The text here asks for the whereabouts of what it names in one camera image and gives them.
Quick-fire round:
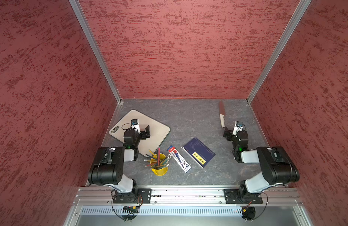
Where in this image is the right corner aluminium post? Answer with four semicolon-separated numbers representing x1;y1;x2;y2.
246;0;311;105

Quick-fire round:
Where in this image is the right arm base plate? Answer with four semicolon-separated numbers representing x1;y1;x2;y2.
223;189;263;204

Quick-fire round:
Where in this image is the aluminium front rail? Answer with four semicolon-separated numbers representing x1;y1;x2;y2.
73;185;304;207

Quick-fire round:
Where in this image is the corner aluminium post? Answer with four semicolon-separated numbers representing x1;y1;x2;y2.
246;0;311;105
69;0;122;104

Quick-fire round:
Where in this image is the yellow pencil cup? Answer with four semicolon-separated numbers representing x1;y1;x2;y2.
149;153;169;176

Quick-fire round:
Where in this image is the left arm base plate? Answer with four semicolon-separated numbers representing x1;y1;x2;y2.
112;188;152;205

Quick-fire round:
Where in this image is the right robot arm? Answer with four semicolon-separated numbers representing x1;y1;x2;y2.
223;128;300;204

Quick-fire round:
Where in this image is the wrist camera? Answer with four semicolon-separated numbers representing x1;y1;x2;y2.
131;119;141;134
232;121;245;135

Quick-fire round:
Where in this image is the white pen box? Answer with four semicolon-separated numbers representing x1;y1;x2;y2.
167;146;191;173

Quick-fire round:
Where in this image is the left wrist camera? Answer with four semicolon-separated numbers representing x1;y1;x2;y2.
131;119;141;134

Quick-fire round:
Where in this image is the dark blue notebook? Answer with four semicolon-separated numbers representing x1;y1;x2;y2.
182;137;215;168

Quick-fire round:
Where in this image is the beige cutting board green rim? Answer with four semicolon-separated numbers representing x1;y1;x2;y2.
109;110;171;156

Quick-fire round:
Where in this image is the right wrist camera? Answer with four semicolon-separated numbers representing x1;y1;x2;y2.
232;121;245;135

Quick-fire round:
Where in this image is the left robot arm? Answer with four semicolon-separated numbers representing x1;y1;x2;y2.
88;126;152;205

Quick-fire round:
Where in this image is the left corner aluminium post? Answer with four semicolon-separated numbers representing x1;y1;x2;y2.
69;0;122;104

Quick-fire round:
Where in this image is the knife with beige handle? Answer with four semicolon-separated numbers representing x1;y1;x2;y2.
218;101;226;128

